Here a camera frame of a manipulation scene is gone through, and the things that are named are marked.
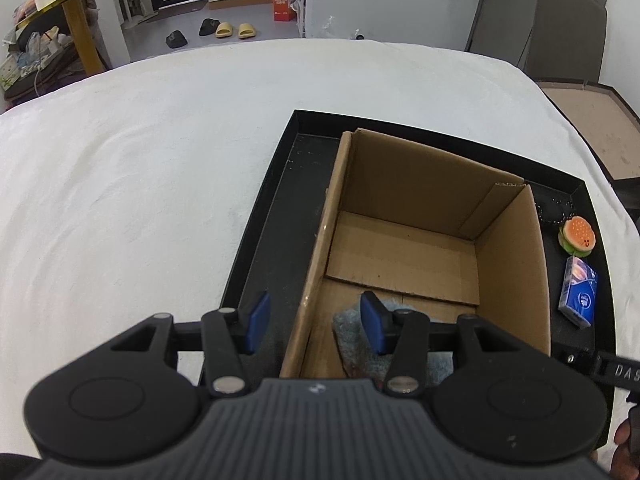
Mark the white bed sheet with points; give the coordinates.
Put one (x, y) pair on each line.
(150, 185)

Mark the black shallow tray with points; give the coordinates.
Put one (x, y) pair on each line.
(280, 220)

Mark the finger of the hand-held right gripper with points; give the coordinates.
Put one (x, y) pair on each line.
(612, 369)

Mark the orange carton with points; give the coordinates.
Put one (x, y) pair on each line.
(283, 2)

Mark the pile of clutter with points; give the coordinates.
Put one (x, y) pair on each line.
(35, 60)

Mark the dark door mat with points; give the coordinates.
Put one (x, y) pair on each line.
(182, 10)

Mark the person's right hand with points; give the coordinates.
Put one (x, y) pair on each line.
(627, 442)

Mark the grey upright panel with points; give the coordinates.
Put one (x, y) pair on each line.
(565, 25)

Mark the yellow slipper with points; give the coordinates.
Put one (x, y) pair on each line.
(224, 29)
(246, 30)

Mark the yellow wooden table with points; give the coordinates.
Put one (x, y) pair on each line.
(80, 20)

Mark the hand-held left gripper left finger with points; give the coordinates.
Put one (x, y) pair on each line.
(259, 321)

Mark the burger plush toy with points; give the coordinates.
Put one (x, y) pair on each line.
(578, 235)

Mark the blue tissue packet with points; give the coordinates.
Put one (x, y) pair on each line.
(580, 292)

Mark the brown flat board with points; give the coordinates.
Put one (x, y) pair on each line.
(595, 115)

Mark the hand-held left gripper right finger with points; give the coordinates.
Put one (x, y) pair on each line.
(372, 322)

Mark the brown cardboard box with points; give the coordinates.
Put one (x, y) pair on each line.
(415, 220)

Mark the light blue fuzzy cloth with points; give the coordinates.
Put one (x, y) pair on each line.
(352, 332)

